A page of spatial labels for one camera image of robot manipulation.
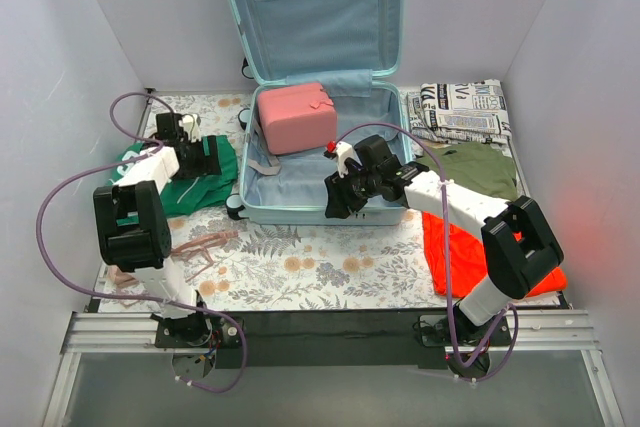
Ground newspaper print garment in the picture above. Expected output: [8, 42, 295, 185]
[407, 79, 512, 145]

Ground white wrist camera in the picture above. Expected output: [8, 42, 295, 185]
[179, 114, 202, 143]
[324, 141, 357, 178]

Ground beige pink bra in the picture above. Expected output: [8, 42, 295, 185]
[107, 231, 238, 303]

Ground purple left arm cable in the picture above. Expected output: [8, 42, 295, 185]
[35, 91, 248, 393]

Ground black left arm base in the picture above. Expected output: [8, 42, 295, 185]
[150, 312, 245, 348]

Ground bright orange shorts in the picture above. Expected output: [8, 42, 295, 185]
[421, 211, 569, 297]

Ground green Guess t-shirt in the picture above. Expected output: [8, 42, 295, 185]
[109, 134, 239, 218]

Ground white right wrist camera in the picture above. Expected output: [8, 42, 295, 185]
[324, 141, 357, 178]

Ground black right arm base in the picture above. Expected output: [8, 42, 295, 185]
[412, 310, 512, 347]

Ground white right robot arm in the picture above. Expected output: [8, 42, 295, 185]
[324, 135, 564, 345]

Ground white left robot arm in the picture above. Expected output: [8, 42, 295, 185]
[93, 112, 223, 347]

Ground olive green folded shirt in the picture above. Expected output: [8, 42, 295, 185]
[432, 142, 519, 201]

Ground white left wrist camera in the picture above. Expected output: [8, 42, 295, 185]
[179, 114, 202, 143]

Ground pink toiletry case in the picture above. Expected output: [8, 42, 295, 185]
[257, 82, 337, 155]

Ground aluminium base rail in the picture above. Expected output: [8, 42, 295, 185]
[44, 309, 624, 426]

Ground light blue suitcase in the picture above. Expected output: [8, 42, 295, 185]
[226, 0, 413, 225]

